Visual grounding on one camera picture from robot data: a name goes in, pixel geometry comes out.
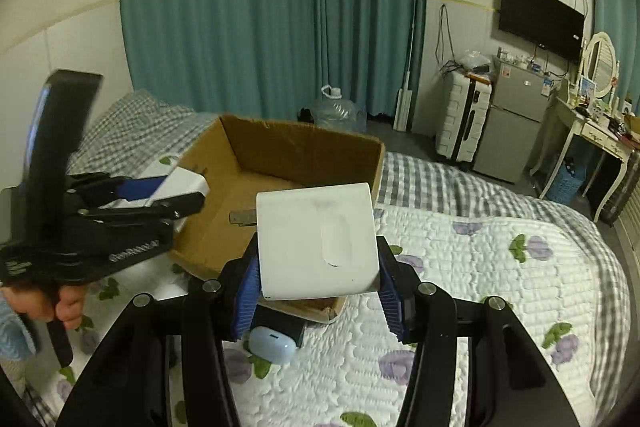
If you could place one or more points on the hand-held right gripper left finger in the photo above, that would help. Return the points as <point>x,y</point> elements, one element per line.
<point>248,302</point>

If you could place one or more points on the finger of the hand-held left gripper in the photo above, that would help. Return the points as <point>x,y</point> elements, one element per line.
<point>165,208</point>
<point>131,187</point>

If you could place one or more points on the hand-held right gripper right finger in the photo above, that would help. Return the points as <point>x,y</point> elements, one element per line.
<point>392,302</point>

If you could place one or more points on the small white box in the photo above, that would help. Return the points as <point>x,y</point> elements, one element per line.
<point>185,182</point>

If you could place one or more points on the large white box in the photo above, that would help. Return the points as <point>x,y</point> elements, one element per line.
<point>315,247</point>

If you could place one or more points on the cardboard box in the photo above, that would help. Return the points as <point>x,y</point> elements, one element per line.
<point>300,157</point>

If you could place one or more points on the person's left forearm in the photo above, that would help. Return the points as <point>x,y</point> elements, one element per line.
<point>15,332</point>

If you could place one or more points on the person's left hand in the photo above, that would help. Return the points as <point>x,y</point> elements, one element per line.
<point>67,307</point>

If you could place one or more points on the light blue earbuds case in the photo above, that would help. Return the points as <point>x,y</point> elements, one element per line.
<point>270,344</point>

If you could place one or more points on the grey flat item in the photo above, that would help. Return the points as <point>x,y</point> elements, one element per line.
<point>242,218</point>

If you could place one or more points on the white floral quilt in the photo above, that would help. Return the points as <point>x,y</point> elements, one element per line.
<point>475,267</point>

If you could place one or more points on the grey gingham blanket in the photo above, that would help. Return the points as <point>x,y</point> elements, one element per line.
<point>425,177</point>

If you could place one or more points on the white suitcase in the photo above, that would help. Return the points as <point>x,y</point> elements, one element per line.
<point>460,122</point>

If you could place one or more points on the clear water jug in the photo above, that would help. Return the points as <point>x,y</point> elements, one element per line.
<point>340,112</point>

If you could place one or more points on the blue plastic basket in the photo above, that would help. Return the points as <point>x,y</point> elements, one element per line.
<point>565,182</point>

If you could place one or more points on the grey mini fridge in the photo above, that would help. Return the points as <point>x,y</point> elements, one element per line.
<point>515,122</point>

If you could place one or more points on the white mop pole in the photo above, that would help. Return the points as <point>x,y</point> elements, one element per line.
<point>407,72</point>

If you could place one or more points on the clear plastic bag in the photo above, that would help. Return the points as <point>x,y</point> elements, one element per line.
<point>475,61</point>

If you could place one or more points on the cream dressing table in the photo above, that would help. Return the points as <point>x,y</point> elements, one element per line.
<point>575,119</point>

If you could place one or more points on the oval vanity mirror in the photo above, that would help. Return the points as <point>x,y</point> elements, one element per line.
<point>600,57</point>

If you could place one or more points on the narrow green curtain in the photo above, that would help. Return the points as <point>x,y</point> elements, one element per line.
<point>612,7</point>

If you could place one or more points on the black wall television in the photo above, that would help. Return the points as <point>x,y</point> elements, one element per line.
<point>542,19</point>

